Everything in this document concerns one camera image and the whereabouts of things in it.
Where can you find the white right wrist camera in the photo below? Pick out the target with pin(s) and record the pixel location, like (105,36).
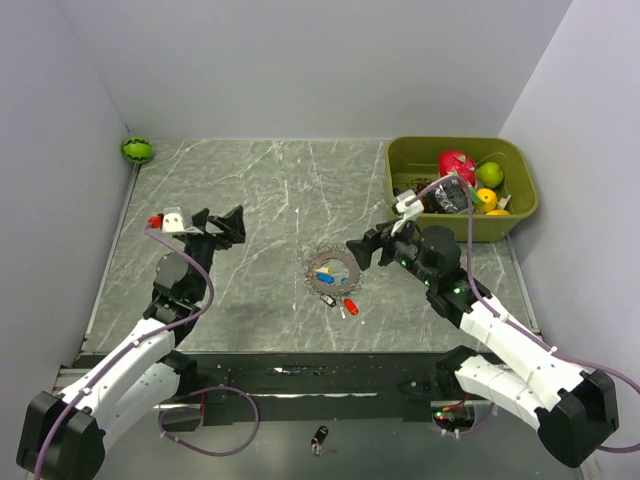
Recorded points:
(407,207)

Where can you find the black key tag on disc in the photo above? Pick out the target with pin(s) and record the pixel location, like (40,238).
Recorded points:
(328,300)

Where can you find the red dragon fruit toy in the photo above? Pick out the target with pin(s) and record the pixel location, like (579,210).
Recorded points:
(455,162)

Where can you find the green apple toy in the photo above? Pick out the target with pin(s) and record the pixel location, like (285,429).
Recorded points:
(490,174)

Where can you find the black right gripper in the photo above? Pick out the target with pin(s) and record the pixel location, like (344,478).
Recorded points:
(374,239)

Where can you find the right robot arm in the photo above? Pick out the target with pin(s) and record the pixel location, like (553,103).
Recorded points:
(572,409)

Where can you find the orange fruit toy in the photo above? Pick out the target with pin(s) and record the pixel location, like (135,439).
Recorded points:
(487,200)

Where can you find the green watermelon ball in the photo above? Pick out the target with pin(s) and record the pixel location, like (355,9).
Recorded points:
(137,150)

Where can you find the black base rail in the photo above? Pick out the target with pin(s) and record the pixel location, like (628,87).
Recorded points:
(242,387)

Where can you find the olive green plastic bin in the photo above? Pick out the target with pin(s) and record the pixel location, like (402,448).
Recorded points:
(411,160)

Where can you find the black key fob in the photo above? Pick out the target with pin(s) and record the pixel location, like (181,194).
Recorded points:
(317,442)

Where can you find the red key tag on disc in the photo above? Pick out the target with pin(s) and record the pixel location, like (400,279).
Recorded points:
(351,307)

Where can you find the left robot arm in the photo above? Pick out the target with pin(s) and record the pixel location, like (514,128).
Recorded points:
(67,435)

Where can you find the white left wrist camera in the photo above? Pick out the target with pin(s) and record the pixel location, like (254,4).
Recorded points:
(176,220)

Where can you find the blue tagged key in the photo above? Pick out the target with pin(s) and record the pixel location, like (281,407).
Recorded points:
(326,278)

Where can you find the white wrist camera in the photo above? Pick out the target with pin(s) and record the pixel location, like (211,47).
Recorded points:
(407,207)
(176,220)

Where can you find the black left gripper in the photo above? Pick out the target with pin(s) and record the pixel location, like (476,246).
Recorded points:
(233,230)

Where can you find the yellow lemon toy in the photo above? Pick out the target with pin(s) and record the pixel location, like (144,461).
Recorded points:
(497,212)

